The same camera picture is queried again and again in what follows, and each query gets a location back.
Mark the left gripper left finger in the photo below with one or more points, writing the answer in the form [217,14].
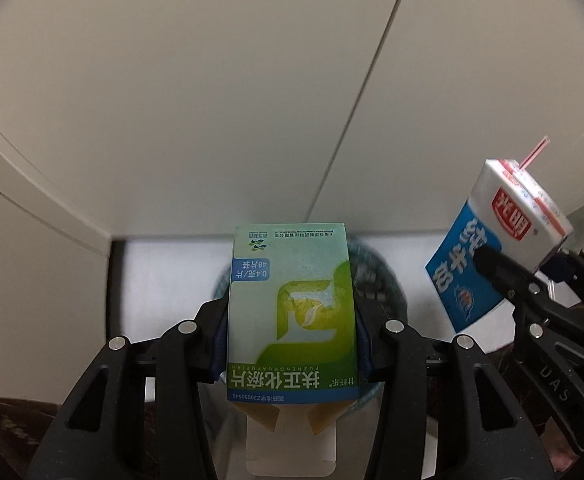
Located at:
[136,411]

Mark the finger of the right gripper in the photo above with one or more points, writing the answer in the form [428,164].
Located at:
[567,267]
[507,272]

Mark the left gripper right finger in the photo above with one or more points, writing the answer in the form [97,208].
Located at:
[482,432]

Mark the blue white milk carton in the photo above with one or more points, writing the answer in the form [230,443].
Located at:
[508,211]

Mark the green medicine box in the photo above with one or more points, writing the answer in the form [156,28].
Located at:
[291,362]

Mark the teal mesh trash basket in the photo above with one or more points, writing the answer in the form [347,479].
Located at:
[373,279]

